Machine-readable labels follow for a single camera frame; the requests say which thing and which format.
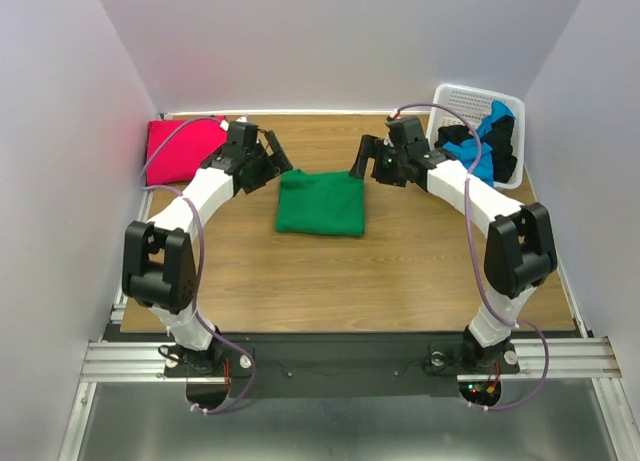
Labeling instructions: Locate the green t shirt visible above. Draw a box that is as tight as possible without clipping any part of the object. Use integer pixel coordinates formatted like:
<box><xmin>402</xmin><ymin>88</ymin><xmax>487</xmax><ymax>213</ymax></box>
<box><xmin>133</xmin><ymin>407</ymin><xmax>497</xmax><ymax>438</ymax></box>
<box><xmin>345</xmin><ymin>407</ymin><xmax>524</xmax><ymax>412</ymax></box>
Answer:
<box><xmin>275</xmin><ymin>169</ymin><xmax>365</xmax><ymax>237</ymax></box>

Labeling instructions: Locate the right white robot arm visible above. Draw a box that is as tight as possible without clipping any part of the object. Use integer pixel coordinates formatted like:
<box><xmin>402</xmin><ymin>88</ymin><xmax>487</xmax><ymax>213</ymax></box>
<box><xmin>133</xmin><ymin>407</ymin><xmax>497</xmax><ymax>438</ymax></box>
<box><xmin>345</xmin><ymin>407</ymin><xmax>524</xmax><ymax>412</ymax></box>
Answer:
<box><xmin>349</xmin><ymin>117</ymin><xmax>557</xmax><ymax>371</ymax></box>

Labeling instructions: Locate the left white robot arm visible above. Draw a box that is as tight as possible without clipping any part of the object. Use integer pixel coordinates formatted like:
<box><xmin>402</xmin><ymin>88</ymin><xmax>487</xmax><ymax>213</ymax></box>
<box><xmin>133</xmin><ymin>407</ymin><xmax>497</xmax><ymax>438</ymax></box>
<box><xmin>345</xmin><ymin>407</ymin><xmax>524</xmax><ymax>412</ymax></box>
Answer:
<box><xmin>121</xmin><ymin>120</ymin><xmax>293</xmax><ymax>375</ymax></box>

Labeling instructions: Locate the blue t shirt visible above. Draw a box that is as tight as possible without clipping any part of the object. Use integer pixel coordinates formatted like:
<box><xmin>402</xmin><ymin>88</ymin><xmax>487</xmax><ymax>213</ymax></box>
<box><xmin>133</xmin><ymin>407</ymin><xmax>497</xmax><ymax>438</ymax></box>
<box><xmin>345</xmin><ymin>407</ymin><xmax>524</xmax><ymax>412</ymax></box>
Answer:
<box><xmin>439</xmin><ymin>100</ymin><xmax>517</xmax><ymax>187</ymax></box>

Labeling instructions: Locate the white plastic laundry basket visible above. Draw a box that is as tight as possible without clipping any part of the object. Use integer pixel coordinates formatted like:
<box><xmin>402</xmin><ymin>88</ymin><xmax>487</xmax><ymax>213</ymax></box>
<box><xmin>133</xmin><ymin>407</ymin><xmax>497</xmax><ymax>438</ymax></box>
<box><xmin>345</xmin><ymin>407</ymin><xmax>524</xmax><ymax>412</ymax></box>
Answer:
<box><xmin>426</xmin><ymin>84</ymin><xmax>525</xmax><ymax>189</ymax></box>

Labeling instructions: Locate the folded pink t shirt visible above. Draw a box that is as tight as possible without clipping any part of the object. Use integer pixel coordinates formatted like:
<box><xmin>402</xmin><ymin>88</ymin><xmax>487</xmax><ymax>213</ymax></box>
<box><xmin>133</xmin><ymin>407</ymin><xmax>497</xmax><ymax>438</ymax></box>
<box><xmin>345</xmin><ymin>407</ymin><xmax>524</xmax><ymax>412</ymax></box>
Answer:
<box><xmin>145</xmin><ymin>117</ymin><xmax>227</xmax><ymax>186</ymax></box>

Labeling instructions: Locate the black t shirt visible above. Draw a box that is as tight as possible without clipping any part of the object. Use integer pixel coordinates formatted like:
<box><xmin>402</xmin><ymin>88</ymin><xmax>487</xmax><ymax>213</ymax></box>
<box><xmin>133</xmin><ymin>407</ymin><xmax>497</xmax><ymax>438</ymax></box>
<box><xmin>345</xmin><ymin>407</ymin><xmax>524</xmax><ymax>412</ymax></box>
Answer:
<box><xmin>429</xmin><ymin>116</ymin><xmax>518</xmax><ymax>185</ymax></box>

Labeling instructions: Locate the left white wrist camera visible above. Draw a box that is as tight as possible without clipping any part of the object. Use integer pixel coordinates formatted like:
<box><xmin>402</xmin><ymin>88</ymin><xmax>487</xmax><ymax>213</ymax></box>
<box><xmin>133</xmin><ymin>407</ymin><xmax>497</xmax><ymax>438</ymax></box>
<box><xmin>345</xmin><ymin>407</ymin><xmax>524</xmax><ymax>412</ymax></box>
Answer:
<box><xmin>219</xmin><ymin>116</ymin><xmax>248</xmax><ymax>131</ymax></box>

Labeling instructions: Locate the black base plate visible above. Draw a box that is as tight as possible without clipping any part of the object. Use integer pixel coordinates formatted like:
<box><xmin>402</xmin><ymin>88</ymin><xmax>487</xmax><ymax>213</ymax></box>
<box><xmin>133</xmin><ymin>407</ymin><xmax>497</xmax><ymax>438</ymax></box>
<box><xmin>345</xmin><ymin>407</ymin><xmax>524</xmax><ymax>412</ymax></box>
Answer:
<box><xmin>158</xmin><ymin>332</ymin><xmax>520</xmax><ymax>402</ymax></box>

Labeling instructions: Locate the aluminium frame rail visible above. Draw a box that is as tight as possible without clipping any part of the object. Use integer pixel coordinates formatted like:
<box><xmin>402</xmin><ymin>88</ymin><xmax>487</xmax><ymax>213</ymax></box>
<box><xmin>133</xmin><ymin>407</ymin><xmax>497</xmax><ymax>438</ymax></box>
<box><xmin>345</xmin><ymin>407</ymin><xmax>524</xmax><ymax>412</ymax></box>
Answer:
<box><xmin>57</xmin><ymin>115</ymin><xmax>624</xmax><ymax>461</ymax></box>

